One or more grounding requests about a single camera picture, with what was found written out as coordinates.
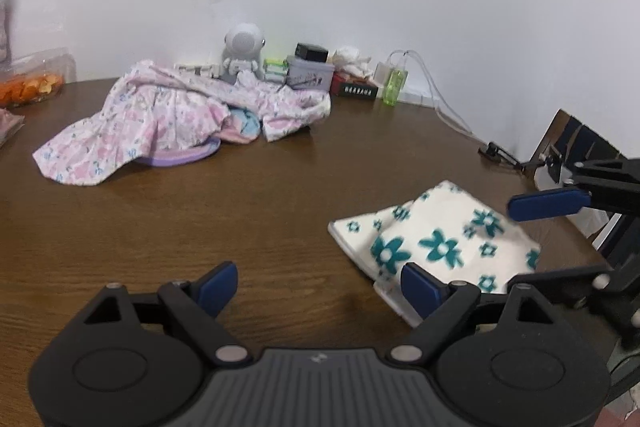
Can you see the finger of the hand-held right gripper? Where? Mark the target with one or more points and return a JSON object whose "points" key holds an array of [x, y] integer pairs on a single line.
{"points": [[545, 203], [565, 282]]}

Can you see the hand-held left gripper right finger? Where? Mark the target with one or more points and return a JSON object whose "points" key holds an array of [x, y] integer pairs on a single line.
{"points": [[422, 289]]}

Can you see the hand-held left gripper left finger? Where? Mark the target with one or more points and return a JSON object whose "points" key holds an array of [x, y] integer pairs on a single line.
{"points": [[217, 289]]}

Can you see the cream garment with teal flowers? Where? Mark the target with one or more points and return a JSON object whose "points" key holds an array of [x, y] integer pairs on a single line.
{"points": [[440, 232]]}

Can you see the wooden chair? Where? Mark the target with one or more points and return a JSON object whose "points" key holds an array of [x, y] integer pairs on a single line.
{"points": [[575, 142]]}

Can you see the purple round mat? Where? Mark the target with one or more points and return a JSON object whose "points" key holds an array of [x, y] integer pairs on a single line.
{"points": [[175, 155]]}

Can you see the pink and blue cloth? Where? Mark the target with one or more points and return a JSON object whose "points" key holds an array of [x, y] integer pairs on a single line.
{"points": [[245, 127]]}

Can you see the pink floral garment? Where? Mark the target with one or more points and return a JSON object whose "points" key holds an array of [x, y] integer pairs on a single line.
{"points": [[150, 122]]}

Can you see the green spray bottle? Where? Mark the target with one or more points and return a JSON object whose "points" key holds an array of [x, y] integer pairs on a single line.
{"points": [[395, 88]]}

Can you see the white charger plug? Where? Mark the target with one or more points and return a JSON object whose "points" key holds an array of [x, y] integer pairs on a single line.
{"points": [[384, 72]]}

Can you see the dark red tissue box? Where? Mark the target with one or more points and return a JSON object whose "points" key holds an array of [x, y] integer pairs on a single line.
{"points": [[356, 88]]}

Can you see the green and white small packs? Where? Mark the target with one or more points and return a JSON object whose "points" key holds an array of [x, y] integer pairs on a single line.
{"points": [[276, 69]]}

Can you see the grey tin box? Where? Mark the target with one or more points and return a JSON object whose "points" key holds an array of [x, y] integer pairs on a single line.
{"points": [[310, 76]]}

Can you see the white crumpled tissues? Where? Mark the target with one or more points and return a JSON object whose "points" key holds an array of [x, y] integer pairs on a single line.
{"points": [[352, 62]]}

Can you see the white astronaut figurine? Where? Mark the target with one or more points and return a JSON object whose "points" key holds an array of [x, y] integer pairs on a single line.
{"points": [[242, 52]]}

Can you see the small black box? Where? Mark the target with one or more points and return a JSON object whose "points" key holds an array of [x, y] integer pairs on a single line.
{"points": [[311, 53]]}

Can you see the clear snack bag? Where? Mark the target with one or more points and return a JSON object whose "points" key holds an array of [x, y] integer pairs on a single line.
{"points": [[9, 127]]}

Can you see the clear container with orange peel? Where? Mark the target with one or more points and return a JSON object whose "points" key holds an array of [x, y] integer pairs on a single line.
{"points": [[32, 82]]}

